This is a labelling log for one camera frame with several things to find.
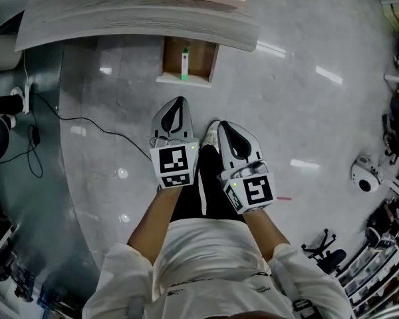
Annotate black office chair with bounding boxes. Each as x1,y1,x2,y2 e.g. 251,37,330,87
301,229,348,275

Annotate white dome-shaped device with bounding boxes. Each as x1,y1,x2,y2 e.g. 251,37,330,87
350,156,385,193

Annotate white shoe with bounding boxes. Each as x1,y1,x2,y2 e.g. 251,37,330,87
201,120,221,148

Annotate person's left forearm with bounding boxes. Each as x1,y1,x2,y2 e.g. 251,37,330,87
127,187,182,266

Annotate grey wooden desk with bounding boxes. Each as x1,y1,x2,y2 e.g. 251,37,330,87
15,0,261,53

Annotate white and green carton box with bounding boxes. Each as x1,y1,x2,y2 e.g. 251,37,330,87
180,46,191,80

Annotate white storage rack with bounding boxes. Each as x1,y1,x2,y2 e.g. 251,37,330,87
337,243,399,312

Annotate grey harness strap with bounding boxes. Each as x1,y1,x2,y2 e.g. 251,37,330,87
292,297,321,319

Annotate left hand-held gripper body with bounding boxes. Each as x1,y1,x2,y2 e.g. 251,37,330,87
149,137,200,189

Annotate black trousers with white stripe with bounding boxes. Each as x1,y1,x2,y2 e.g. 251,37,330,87
170,144,247,225

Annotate white power strip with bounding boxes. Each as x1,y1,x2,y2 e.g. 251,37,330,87
22,82,33,114

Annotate wooden drawer with white front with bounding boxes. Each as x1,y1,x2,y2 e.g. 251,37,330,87
156,36,221,89

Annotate black floor cable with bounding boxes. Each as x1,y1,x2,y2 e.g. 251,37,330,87
27,92,153,179

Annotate white printed T-shirt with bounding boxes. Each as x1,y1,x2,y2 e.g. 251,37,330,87
82,219,352,319

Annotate person's right forearm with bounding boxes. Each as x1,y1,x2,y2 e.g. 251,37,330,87
244,209,292,263

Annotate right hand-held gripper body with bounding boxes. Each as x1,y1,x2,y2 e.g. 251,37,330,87
219,159,275,215

